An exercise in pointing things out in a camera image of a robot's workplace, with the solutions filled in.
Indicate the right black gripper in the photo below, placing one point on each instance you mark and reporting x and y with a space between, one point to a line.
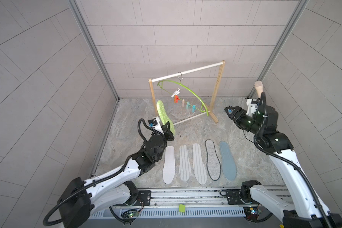
239 110

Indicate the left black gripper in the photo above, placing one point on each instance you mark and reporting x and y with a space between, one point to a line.
166 132

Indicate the white textured foam insole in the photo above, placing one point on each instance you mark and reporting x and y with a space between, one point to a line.
169 165

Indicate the white striped insole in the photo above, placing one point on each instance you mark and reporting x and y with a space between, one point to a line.
198 165
184 167

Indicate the grey blue insole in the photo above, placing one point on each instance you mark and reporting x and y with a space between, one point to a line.
228 163

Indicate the dark grey felt insole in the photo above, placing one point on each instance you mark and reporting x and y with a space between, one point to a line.
213 163

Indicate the green clip hanger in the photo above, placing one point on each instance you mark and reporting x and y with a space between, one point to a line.
182 94

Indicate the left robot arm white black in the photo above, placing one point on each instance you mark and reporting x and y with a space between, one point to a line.
134 166

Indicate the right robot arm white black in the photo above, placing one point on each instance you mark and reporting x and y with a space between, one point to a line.
307 209

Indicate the beige wooden microphone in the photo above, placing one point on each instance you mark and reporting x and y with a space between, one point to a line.
258 85

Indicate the green sticky block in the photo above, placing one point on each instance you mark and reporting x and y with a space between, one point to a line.
182 208

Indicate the left circuit board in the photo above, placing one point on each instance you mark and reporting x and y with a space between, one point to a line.
130 214

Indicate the circuit board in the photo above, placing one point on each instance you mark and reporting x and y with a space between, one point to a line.
252 213
130 214

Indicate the right circuit board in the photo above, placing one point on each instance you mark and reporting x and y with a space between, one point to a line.
252 213

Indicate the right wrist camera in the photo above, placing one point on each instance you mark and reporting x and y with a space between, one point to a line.
252 106

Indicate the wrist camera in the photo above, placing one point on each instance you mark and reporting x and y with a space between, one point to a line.
252 106
154 123

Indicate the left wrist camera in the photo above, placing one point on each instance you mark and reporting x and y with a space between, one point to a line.
154 123

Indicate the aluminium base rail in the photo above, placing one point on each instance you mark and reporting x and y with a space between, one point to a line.
185 196

